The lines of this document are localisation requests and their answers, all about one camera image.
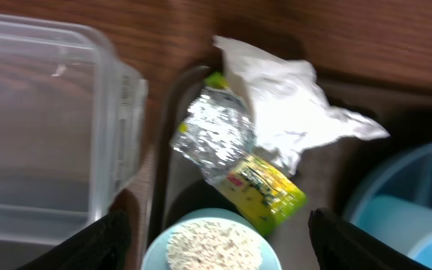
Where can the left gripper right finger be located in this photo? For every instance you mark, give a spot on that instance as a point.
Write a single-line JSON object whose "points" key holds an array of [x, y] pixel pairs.
{"points": [[340, 245]]}

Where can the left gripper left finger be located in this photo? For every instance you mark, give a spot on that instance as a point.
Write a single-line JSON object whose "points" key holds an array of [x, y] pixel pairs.
{"points": [[103, 245]]}

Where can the light blue rice bowl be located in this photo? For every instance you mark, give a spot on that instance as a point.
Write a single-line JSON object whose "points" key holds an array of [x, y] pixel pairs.
{"points": [[211, 239]]}

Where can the white napkin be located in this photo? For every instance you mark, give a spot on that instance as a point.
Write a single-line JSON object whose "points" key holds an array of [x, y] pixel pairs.
{"points": [[289, 111]]}

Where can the foil yellow snack wrapper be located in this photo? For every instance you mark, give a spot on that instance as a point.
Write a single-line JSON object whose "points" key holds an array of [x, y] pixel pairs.
{"points": [[218, 136]]}

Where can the light blue cup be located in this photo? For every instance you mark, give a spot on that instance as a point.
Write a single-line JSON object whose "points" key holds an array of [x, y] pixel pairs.
{"points": [[403, 226]]}

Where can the dark blue plate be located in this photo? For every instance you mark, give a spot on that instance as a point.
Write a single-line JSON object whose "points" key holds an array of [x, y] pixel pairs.
{"points": [[407, 176]]}

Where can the clear plastic bin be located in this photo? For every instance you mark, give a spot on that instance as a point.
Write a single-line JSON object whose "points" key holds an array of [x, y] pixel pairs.
{"points": [[71, 116]]}

